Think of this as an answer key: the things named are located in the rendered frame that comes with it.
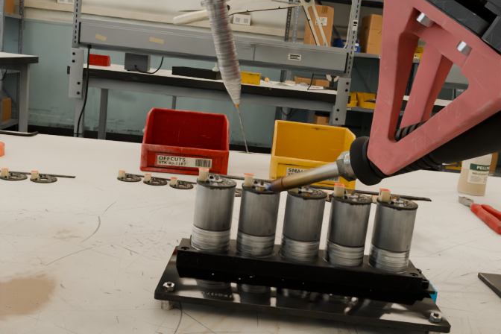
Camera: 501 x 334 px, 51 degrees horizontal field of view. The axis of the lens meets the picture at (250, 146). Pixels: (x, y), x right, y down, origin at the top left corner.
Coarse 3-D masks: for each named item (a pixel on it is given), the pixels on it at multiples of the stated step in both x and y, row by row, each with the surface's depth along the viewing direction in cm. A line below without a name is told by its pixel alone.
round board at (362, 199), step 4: (344, 192) 33; (332, 196) 32; (336, 196) 32; (344, 196) 32; (348, 196) 32; (360, 196) 33; (364, 196) 33; (340, 200) 31; (344, 200) 31; (348, 200) 31; (356, 200) 32; (360, 200) 32; (364, 200) 32; (368, 200) 32; (372, 200) 32
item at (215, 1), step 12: (216, 0) 27; (228, 0) 28; (216, 12) 28; (216, 24) 28; (228, 24) 28; (216, 36) 28; (228, 36) 28; (216, 48) 29; (228, 48) 28; (228, 60) 28; (228, 72) 29; (240, 72) 29
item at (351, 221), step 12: (348, 192) 33; (336, 204) 32; (348, 204) 31; (360, 204) 31; (336, 216) 32; (348, 216) 31; (360, 216) 31; (336, 228) 32; (348, 228) 31; (360, 228) 32; (336, 240) 32; (348, 240) 32; (360, 240) 32; (324, 252) 33; (336, 252) 32; (348, 252) 32; (360, 252) 32; (336, 264) 32; (348, 264) 32; (360, 264) 32
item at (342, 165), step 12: (348, 156) 26; (312, 168) 28; (324, 168) 28; (336, 168) 27; (348, 168) 26; (276, 180) 30; (288, 180) 29; (300, 180) 29; (312, 180) 28; (348, 180) 27; (276, 192) 30
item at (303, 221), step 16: (288, 208) 32; (304, 208) 31; (320, 208) 32; (288, 224) 32; (304, 224) 31; (320, 224) 32; (288, 240) 32; (304, 240) 32; (320, 240) 32; (288, 256) 32; (304, 256) 32
